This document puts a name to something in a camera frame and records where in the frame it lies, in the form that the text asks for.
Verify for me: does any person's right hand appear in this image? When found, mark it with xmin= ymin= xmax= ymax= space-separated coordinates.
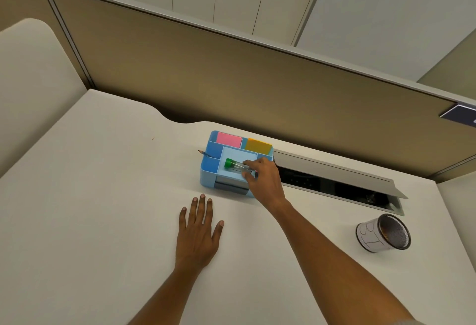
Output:
xmin=242 ymin=157 xmax=287 ymax=211

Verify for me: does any person's left hand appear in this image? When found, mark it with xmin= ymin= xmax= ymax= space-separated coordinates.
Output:
xmin=175 ymin=194 xmax=225 ymax=270

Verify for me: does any clear tube with green cap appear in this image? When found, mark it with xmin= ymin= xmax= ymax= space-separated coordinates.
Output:
xmin=224 ymin=158 xmax=254 ymax=173

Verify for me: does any person's right forearm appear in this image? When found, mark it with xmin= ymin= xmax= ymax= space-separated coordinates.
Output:
xmin=266 ymin=198 xmax=426 ymax=325

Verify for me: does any person's left forearm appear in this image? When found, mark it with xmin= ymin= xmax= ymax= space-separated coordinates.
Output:
xmin=126 ymin=260 xmax=209 ymax=325

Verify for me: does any blue desk organizer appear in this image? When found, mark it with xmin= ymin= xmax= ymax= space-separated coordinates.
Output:
xmin=200 ymin=130 xmax=276 ymax=199

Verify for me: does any orange sticky note pad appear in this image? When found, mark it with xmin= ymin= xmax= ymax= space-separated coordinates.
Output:
xmin=245 ymin=138 xmax=273 ymax=154

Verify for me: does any pink sticky note pad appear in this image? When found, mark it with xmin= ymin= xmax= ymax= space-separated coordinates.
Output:
xmin=216 ymin=131 xmax=243 ymax=149

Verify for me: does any wide tan desk partition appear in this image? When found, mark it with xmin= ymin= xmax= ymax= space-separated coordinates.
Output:
xmin=48 ymin=0 xmax=476 ymax=185

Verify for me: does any black mesh cup, white wrap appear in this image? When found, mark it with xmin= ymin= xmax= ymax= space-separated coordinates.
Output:
xmin=356 ymin=213 xmax=412 ymax=254

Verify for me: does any dark nameplate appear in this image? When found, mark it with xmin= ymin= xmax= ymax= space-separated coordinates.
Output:
xmin=439 ymin=102 xmax=476 ymax=127

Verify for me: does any narrow tan desk partition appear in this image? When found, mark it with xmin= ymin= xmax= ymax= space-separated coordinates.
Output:
xmin=0 ymin=0 xmax=93 ymax=90

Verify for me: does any recessed desk cable tray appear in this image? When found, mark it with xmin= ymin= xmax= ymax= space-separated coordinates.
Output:
xmin=277 ymin=166 xmax=405 ymax=216

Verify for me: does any grey cable tray lid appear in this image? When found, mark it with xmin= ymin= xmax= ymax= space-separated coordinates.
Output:
xmin=273 ymin=149 xmax=409 ymax=200

